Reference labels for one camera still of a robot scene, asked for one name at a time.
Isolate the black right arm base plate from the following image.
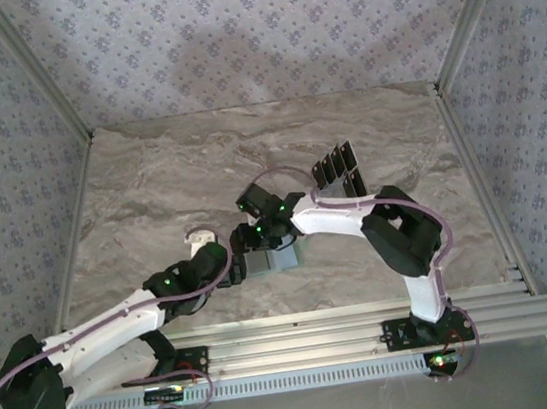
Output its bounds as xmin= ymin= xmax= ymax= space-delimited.
xmin=380 ymin=308 xmax=477 ymax=354

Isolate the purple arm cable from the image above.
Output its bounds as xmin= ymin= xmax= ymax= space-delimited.
xmin=248 ymin=145 xmax=465 ymax=337
xmin=0 ymin=221 xmax=251 ymax=407

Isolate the aluminium table side rail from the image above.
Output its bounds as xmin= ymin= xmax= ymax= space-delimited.
xmin=431 ymin=75 xmax=538 ymax=305
xmin=22 ymin=130 xmax=123 ymax=346

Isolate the small controller board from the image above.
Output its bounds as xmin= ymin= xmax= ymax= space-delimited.
xmin=422 ymin=348 xmax=466 ymax=378
xmin=143 ymin=385 xmax=188 ymax=409

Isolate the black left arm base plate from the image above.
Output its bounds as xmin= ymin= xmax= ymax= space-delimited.
xmin=117 ymin=344 xmax=212 ymax=389

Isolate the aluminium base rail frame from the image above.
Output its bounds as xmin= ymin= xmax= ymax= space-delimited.
xmin=22 ymin=278 xmax=547 ymax=405

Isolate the grey card display rack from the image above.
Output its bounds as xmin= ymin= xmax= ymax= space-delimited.
xmin=305 ymin=137 xmax=372 ymax=206

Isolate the grey slotted cable duct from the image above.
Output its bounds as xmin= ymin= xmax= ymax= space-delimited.
xmin=56 ymin=350 xmax=428 ymax=409

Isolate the green card holder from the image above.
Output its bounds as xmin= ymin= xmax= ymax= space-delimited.
xmin=241 ymin=238 xmax=309 ymax=279

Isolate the aluminium corner post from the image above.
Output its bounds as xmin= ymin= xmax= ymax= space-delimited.
xmin=424 ymin=0 xmax=538 ymax=92
xmin=0 ymin=0 xmax=95 ymax=152

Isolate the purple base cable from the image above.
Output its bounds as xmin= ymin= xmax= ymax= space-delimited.
xmin=117 ymin=353 xmax=219 ymax=409
xmin=421 ymin=303 xmax=487 ymax=386

